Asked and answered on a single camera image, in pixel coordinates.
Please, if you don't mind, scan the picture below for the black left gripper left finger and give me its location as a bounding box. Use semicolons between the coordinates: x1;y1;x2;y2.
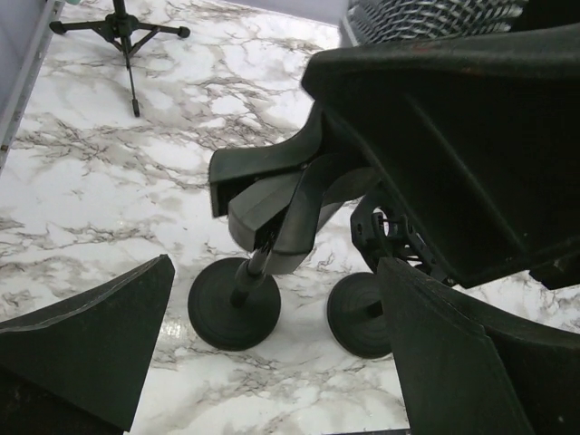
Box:
1;255;175;431

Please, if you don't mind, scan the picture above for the black tripod microphone stand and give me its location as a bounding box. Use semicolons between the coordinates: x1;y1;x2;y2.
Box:
49;0;190;117

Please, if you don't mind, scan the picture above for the black shock mount round stand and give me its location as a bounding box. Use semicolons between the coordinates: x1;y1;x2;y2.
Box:
326;185;455;359

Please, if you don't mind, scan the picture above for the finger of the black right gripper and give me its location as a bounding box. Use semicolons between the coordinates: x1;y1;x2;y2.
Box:
302;24;579;289

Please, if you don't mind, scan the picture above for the black clip round base stand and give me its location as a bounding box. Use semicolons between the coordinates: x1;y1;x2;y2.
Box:
188;103;378;352

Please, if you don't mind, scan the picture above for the grey mesh microphone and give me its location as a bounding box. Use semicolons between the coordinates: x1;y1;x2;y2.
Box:
339;0;527;47

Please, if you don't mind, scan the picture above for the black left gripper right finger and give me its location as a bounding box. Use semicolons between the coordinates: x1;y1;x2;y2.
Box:
378;258;579;434

